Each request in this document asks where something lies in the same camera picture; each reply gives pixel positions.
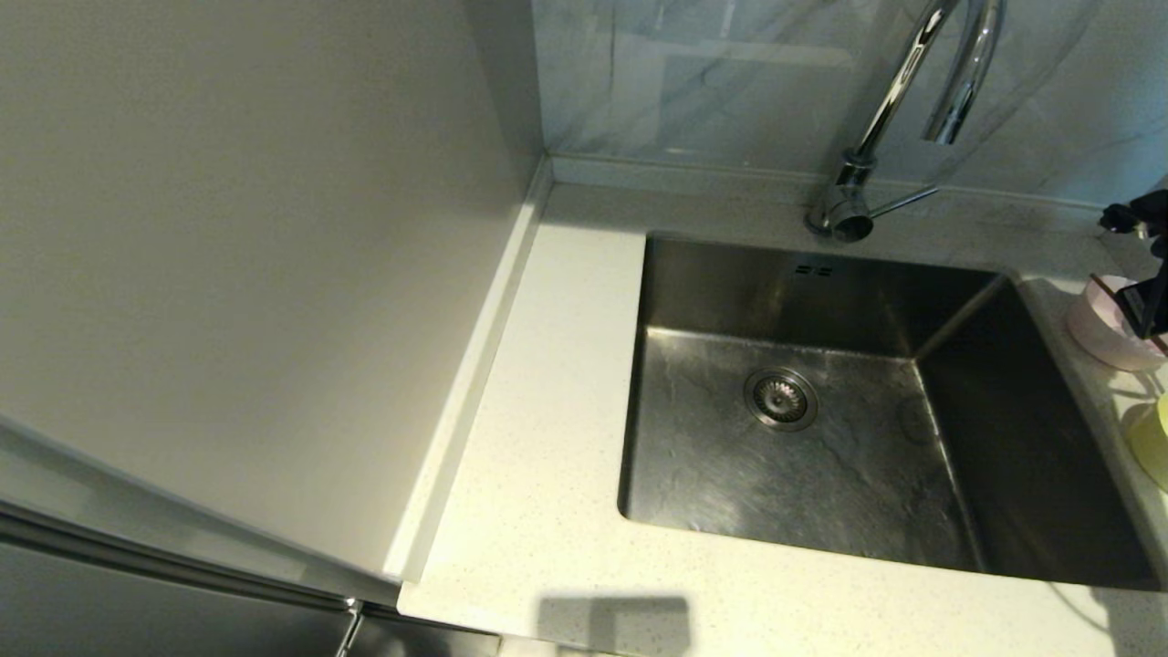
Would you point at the yellow plastic bowl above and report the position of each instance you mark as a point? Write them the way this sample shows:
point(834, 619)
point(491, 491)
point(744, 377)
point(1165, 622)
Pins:
point(1152, 447)

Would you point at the beige tall cabinet side panel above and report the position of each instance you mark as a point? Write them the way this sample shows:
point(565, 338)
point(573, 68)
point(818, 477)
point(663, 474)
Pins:
point(228, 274)

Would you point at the round metal sink strainer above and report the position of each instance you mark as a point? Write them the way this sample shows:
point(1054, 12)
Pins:
point(780, 399)

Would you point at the chrome cabinet trim strip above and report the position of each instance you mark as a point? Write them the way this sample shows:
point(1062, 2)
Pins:
point(182, 564)

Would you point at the stainless steel sink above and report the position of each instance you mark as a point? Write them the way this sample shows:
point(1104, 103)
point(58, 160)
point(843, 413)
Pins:
point(821, 474)

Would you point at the brown wooden chopstick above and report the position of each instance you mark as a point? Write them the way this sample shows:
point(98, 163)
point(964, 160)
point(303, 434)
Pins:
point(1106, 288)
point(1161, 345)

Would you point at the pale pink bowl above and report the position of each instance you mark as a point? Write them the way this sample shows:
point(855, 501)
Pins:
point(1100, 328)

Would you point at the grey tall cabinet door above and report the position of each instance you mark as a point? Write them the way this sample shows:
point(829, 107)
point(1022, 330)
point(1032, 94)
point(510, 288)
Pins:
point(137, 611)

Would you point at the chrome gooseneck faucet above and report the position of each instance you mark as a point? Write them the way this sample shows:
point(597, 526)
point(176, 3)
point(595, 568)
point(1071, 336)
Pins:
point(899, 82)

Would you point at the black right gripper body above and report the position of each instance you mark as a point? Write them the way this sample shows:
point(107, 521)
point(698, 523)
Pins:
point(1148, 306)

